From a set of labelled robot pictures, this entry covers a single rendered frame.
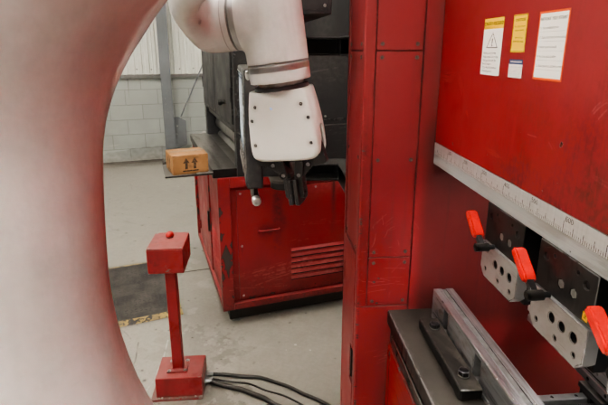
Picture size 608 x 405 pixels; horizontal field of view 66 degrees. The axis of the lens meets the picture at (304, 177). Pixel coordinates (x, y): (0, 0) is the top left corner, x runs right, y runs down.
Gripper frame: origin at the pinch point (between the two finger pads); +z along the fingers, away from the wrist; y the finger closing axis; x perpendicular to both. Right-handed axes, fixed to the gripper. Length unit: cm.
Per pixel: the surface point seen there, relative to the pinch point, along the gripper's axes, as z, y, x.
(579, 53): -13.5, 40.3, 21.0
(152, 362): 138, -143, 113
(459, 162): 13, 22, 56
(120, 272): 133, -229, 195
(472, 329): 55, 24, 47
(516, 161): 6.5, 32.6, 32.6
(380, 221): 34, -1, 66
